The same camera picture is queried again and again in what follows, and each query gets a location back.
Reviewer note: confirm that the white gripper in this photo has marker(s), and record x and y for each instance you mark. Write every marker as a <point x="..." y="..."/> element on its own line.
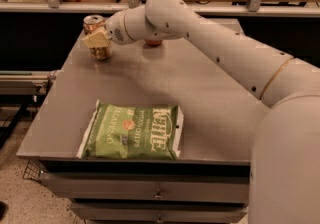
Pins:
<point x="115" y="28"/>

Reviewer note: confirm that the orange drink can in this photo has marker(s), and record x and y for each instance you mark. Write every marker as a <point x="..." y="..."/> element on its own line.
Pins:
<point x="91" y="23"/>

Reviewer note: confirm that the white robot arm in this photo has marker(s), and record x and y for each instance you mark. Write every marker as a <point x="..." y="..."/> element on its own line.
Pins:
<point x="285" y="166"/>

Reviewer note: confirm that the red apple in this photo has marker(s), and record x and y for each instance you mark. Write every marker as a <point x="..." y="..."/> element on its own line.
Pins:
<point x="153" y="43"/>

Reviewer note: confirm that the green kettle chips bag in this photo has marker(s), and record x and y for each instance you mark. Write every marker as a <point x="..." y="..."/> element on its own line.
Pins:
<point x="119" y="132"/>

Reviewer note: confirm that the lower grey drawer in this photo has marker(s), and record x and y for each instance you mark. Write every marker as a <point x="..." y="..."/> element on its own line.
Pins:
<point x="158" y="213"/>

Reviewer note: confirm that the grey drawer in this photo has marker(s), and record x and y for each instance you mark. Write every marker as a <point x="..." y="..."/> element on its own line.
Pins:
<point x="185" y="188"/>
<point x="158" y="213"/>

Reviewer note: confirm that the upper grey drawer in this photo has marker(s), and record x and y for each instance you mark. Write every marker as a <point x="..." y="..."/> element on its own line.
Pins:
<point x="185" y="188"/>

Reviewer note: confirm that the grey metal rail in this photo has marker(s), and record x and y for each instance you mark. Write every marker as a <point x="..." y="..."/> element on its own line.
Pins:
<point x="26" y="82"/>

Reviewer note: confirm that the wire mesh basket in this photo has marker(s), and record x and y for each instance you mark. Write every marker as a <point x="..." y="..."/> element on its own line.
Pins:
<point x="32" y="172"/>

